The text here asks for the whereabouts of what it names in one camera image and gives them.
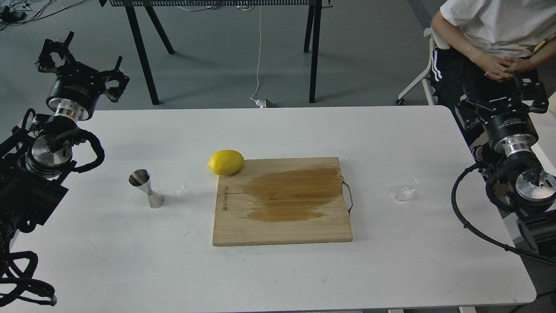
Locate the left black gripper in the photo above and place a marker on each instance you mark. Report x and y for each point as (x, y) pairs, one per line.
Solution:
(82, 85)

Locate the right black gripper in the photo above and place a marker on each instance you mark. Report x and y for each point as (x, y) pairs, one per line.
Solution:
(511, 133)

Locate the steel double jigger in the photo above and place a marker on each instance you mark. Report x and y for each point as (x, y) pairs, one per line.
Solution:
(141, 179)

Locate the small clear glass cup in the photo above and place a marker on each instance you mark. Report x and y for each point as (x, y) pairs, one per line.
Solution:
(405, 188)

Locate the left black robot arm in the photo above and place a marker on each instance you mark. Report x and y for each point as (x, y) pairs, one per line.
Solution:
(41, 153)

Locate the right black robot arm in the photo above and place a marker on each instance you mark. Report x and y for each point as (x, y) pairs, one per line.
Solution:
(518, 183)

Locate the person's right hand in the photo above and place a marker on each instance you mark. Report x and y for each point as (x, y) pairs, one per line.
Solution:
(495, 68)

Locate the person's left hand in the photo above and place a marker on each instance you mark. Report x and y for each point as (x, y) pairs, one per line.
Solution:
(518, 64)

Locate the seated person in white shirt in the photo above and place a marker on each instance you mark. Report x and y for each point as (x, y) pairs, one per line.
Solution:
(518, 28)

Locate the yellow lemon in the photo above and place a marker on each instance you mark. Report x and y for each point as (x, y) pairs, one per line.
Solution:
(225, 162)

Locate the wooden cutting board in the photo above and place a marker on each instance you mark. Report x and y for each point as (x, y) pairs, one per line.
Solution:
(282, 201)

